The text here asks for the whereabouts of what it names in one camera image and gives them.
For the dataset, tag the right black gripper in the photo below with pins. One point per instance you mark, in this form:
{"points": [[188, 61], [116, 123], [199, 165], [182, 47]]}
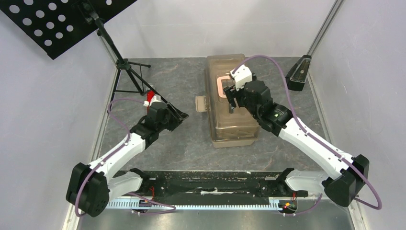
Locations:
{"points": [[231, 94]]}

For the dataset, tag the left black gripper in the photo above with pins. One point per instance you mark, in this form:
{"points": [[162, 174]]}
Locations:
{"points": [[179, 115]]}

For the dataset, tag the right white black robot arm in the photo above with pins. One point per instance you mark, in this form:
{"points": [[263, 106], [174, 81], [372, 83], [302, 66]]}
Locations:
{"points": [[342, 175]]}

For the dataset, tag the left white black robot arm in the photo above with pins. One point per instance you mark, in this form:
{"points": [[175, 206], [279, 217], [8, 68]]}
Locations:
{"points": [[92, 186]]}

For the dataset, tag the red cylindrical object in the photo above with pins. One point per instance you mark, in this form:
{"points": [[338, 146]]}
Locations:
{"points": [[150, 95]]}

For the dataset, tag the black metronome clear cover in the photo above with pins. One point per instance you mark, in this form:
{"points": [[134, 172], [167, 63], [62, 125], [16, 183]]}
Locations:
{"points": [[297, 75]]}

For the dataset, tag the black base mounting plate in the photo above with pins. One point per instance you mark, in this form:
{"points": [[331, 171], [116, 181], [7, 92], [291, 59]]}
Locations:
{"points": [[215, 187]]}

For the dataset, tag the black perforated music stand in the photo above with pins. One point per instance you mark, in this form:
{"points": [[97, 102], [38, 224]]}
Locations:
{"points": [[57, 25]]}

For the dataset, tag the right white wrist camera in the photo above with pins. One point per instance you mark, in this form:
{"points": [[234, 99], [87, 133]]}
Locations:
{"points": [[241, 76]]}

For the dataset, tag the aluminium frame rail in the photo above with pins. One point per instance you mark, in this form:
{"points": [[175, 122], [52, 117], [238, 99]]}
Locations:
{"points": [[71, 221]]}

